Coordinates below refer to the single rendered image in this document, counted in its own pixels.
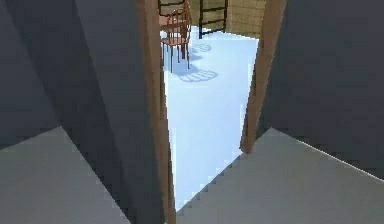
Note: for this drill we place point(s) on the brown wooden chair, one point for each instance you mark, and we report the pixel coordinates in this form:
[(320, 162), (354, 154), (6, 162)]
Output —
[(176, 30)]

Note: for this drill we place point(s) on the black frame shelf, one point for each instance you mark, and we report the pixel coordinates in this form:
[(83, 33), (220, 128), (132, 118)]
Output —
[(213, 22)]

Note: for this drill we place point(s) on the black frame table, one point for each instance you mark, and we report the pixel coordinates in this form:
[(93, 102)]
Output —
[(166, 4)]

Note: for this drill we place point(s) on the brown wooden door frame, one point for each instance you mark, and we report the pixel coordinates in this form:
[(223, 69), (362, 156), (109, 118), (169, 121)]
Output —
[(154, 100)]

